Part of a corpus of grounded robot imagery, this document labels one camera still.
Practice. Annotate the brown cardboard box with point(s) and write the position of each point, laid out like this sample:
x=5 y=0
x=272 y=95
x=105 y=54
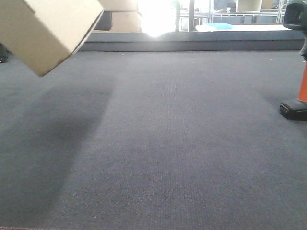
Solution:
x=44 y=33

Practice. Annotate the stacked cardboard boxes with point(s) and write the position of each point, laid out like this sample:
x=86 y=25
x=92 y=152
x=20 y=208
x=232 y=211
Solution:
x=120 y=16

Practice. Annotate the blue tray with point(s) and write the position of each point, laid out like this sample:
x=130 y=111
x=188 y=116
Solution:
x=219 y=26

